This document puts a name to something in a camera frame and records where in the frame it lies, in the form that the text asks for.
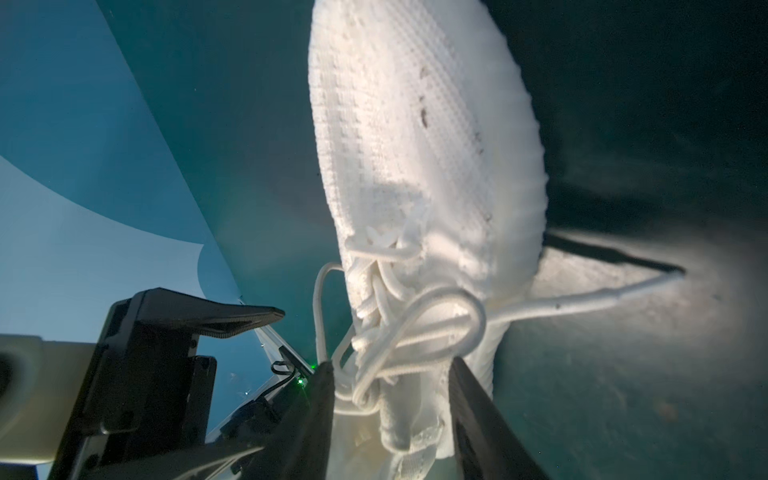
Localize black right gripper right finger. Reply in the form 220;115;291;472
448;357;548;480

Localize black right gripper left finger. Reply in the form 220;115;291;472
241;361;335;479

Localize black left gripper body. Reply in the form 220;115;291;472
50;291;218;479

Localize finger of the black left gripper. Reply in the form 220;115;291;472
137;288;285;339

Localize white shoelace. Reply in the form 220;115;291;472
312;263;684;416

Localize white knit sneaker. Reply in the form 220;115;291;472
308;1;547;479

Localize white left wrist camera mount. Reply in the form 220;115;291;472
1;334;95;465

